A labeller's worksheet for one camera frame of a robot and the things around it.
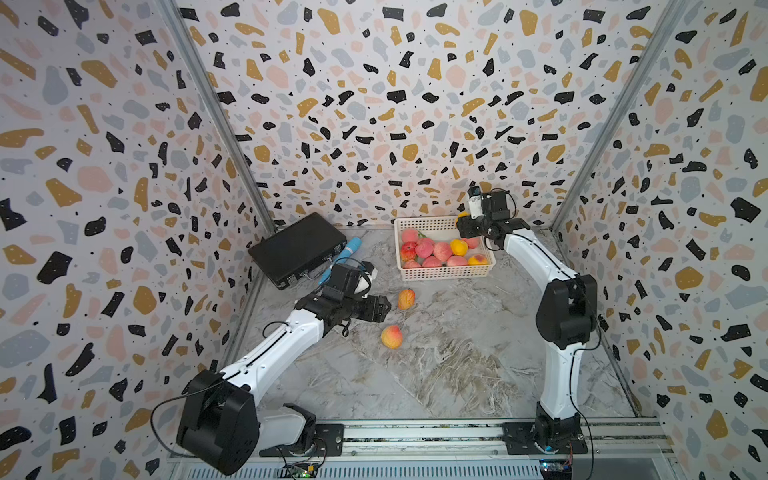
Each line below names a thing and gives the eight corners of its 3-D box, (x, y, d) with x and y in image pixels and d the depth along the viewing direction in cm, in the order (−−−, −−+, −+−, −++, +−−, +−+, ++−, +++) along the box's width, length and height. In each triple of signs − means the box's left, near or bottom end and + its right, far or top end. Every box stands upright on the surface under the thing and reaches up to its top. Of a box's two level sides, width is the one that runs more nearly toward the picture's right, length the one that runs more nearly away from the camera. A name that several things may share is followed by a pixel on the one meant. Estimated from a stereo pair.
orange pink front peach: (387, 353, 90) (386, 345, 86) (380, 338, 94) (379, 330, 89) (404, 345, 92) (404, 337, 88) (397, 331, 95) (396, 322, 91)
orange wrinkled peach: (397, 309, 99) (397, 301, 95) (397, 297, 102) (397, 288, 98) (415, 309, 99) (416, 301, 95) (415, 297, 102) (416, 288, 98)
